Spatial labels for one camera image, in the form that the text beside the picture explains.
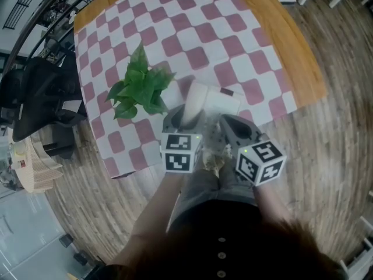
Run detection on person's right forearm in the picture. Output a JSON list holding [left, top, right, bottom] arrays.
[[253, 184, 295, 225]]

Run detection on person's right shoe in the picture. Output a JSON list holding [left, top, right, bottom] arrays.
[[221, 143, 234, 162]]

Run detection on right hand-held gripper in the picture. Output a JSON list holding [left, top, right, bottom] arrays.
[[219, 114, 288, 187]]

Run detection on green potted plant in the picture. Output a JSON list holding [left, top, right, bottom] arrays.
[[105, 41, 177, 120]]

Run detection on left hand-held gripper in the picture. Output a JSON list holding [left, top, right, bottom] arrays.
[[159, 105, 206, 174]]

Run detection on person's shoe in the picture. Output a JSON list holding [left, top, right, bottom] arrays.
[[202, 152, 221, 177], [221, 143, 234, 162]]

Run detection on round table beige cloth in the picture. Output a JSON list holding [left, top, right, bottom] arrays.
[[7, 134, 64, 194]]

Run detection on small black floor stand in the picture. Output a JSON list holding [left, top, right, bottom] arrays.
[[72, 251, 89, 267], [58, 233, 74, 248]]

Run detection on person's grey trousers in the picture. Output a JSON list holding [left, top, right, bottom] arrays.
[[168, 159, 261, 235]]

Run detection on black office chair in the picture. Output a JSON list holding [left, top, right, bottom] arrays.
[[11, 55, 88, 142], [0, 68, 29, 122]]

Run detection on person's black buttoned top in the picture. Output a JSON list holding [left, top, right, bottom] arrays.
[[96, 198, 349, 280]]

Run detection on pink white checkered tablecloth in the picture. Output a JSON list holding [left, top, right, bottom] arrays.
[[74, 0, 298, 179]]

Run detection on person's left forearm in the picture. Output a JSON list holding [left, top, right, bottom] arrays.
[[110, 172, 185, 271]]

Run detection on dark round table base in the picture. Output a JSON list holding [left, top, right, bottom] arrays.
[[42, 124, 76, 160]]

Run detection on person's left shoe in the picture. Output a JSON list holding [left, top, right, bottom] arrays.
[[202, 152, 221, 177]]

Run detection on black balcony railing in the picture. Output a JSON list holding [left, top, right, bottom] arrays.
[[2, 0, 49, 30]]

